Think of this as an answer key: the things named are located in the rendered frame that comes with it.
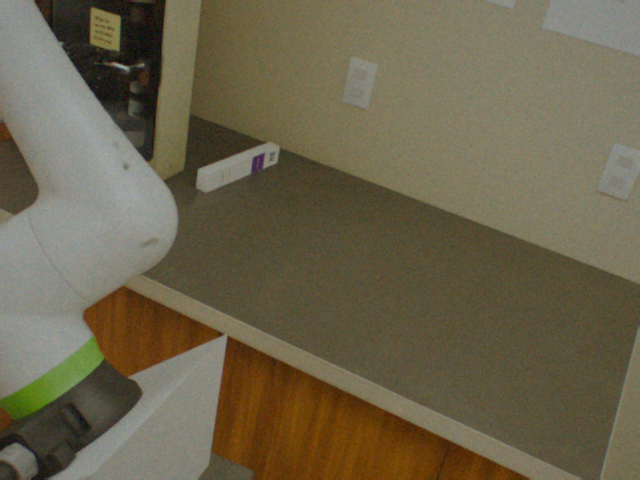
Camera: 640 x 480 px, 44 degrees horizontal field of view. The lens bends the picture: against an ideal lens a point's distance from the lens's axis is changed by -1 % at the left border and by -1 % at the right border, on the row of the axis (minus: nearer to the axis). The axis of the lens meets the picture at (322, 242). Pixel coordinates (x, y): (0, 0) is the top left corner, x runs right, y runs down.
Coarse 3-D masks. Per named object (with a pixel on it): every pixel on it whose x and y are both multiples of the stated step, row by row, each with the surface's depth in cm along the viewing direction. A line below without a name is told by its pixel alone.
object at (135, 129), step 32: (64, 0) 163; (96, 0) 159; (128, 0) 156; (160, 0) 152; (64, 32) 166; (128, 32) 159; (160, 32) 155; (96, 64) 166; (128, 64) 162; (160, 64) 159; (96, 96) 169; (128, 96) 165; (128, 128) 169
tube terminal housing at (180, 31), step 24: (168, 0) 153; (192, 0) 160; (168, 24) 155; (192, 24) 163; (168, 48) 158; (192, 48) 166; (168, 72) 162; (192, 72) 170; (168, 96) 165; (168, 120) 168; (168, 144) 172; (168, 168) 176
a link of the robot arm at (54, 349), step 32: (0, 224) 86; (0, 256) 82; (32, 256) 82; (0, 288) 82; (32, 288) 83; (64, 288) 84; (0, 320) 83; (32, 320) 84; (64, 320) 86; (0, 352) 83; (32, 352) 84; (64, 352) 85; (96, 352) 90; (0, 384) 84; (32, 384) 84; (64, 384) 85
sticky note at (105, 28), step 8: (96, 16) 161; (104, 16) 160; (112, 16) 159; (96, 24) 162; (104, 24) 161; (112, 24) 160; (120, 24) 159; (96, 32) 163; (104, 32) 162; (112, 32) 161; (96, 40) 163; (104, 40) 162; (112, 40) 161; (112, 48) 162
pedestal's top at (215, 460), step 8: (216, 456) 109; (216, 464) 107; (224, 464) 108; (232, 464) 108; (208, 472) 106; (216, 472) 106; (224, 472) 106; (232, 472) 107; (240, 472) 107; (248, 472) 107
